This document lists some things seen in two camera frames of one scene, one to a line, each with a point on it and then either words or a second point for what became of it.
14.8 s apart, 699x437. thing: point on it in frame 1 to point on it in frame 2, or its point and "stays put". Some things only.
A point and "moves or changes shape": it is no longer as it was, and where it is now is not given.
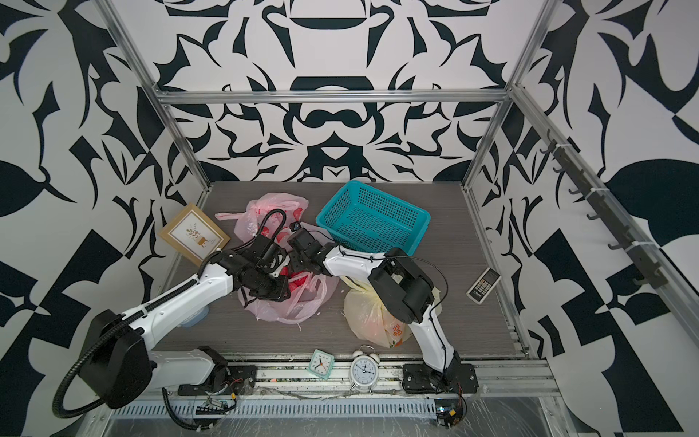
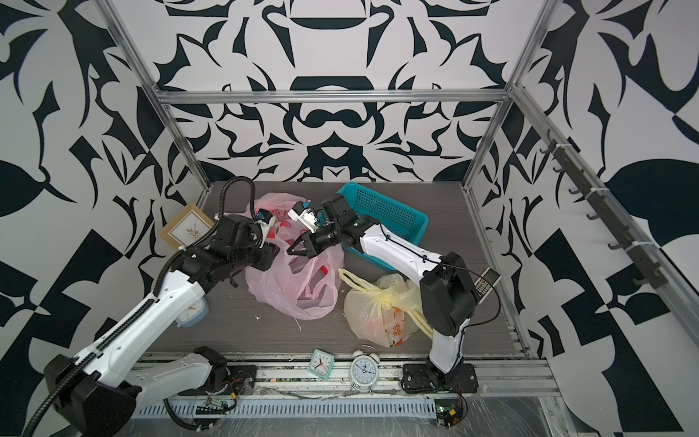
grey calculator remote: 483,285 stays put
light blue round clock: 197,318 stays put
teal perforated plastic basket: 360,217 stays put
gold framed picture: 194,235 stays put
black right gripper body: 298,260 to 327,235
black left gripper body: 271,286 to 261,259
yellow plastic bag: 367,316 stays put
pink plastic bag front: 311,295 moves or changes shape
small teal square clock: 321,363 stays put
